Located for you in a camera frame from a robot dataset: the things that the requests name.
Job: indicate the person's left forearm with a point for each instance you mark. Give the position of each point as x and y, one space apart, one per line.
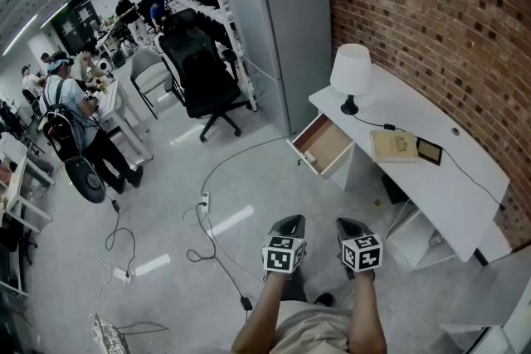
261 315

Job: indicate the white metal frame table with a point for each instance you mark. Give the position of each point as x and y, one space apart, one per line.
16 161

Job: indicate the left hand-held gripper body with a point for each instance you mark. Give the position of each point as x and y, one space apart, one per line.
276 259

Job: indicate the black power adapter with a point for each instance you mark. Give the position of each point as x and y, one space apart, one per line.
246 303

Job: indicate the white power strip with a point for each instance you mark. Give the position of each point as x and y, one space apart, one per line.
121 274
204 202

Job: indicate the black round-base chair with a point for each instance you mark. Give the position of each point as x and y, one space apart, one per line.
87 178

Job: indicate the person's right forearm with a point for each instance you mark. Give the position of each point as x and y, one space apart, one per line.
365 315

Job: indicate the white wooden drawer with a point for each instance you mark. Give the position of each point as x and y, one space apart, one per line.
323 141

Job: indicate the ceiling strip light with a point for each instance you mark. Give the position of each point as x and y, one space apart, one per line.
54 14
18 36

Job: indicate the grey refrigerator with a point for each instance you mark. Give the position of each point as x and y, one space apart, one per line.
290 33

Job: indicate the beige book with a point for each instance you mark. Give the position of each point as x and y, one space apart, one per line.
394 146

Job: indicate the white desk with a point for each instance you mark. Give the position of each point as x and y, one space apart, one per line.
415 116

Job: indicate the small white object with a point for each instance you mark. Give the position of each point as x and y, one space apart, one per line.
309 157

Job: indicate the grey chair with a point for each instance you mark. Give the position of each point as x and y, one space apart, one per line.
147 70

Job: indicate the white side table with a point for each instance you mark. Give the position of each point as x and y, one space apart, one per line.
518 340

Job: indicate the white shade black table lamp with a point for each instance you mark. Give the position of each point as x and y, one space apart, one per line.
350 68

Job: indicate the black box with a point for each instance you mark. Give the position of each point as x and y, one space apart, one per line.
394 188

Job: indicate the person's beige shirt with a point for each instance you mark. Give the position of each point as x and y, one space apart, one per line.
311 327

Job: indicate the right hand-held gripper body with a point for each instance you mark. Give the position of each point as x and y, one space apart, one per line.
361 255

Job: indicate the black smartphone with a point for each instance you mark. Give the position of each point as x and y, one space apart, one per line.
429 151

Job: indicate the person's black shoe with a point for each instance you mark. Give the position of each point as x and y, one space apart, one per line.
295 286
324 299

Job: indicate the black office chair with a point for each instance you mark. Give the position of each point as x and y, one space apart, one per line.
207 74

